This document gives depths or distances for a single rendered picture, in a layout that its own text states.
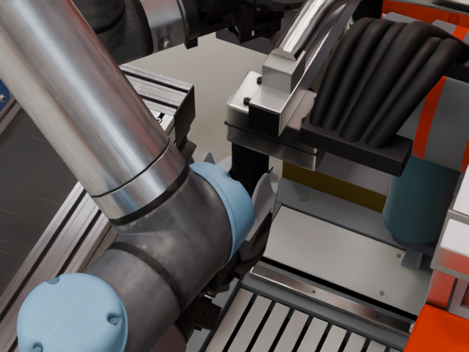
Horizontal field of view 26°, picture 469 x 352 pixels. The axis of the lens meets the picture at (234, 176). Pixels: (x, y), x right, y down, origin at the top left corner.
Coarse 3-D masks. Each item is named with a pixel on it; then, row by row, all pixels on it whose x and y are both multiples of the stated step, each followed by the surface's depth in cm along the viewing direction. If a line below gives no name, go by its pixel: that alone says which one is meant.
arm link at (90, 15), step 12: (72, 0) 100; (84, 0) 100; (96, 0) 100; (108, 0) 101; (120, 0) 103; (84, 12) 101; (96, 12) 102; (108, 12) 103; (120, 12) 105; (96, 24) 103; (108, 24) 104
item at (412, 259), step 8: (456, 184) 154; (456, 192) 153; (400, 240) 165; (408, 248) 167; (416, 248) 165; (424, 248) 164; (432, 248) 163; (408, 256) 184; (416, 256) 184; (424, 256) 184; (432, 256) 166; (408, 264) 183; (416, 264) 182; (424, 264) 183; (424, 272) 182; (432, 272) 182
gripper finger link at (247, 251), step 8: (264, 224) 95; (256, 232) 94; (264, 232) 95; (256, 240) 94; (264, 240) 94; (240, 248) 93; (248, 248) 93; (256, 248) 93; (264, 248) 94; (240, 256) 92; (248, 256) 92; (256, 256) 93; (240, 264) 92; (248, 264) 92; (232, 272) 92; (240, 272) 92
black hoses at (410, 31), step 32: (352, 32) 82; (384, 32) 82; (416, 32) 81; (352, 64) 82; (384, 64) 80; (416, 64) 80; (448, 64) 80; (320, 96) 83; (352, 96) 82; (384, 96) 81; (416, 96) 80; (320, 128) 84; (352, 128) 82; (384, 128) 81; (352, 160) 84; (384, 160) 82
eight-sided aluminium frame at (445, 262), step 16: (464, 176) 77; (464, 192) 77; (464, 208) 77; (448, 224) 78; (464, 224) 78; (448, 240) 78; (464, 240) 78; (448, 256) 79; (464, 256) 78; (448, 272) 80; (464, 272) 79; (432, 288) 82; (448, 288) 82; (464, 288) 116; (432, 304) 84; (448, 304) 86
